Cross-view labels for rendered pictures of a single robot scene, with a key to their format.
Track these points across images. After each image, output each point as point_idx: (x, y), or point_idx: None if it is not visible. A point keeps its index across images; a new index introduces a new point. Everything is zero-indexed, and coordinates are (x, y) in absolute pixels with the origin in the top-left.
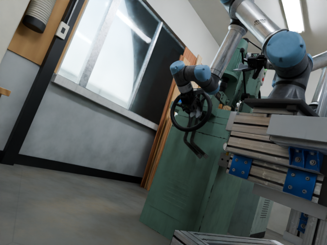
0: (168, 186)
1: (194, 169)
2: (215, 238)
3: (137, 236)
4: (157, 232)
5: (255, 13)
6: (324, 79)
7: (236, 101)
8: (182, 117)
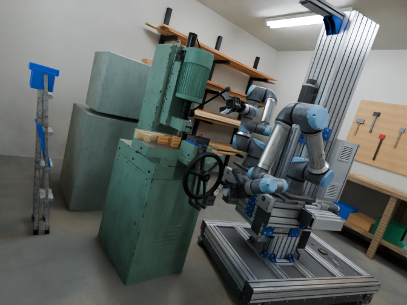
0: (157, 240)
1: (181, 215)
2: (244, 268)
3: (169, 304)
4: (150, 279)
5: (323, 147)
6: None
7: None
8: (165, 167)
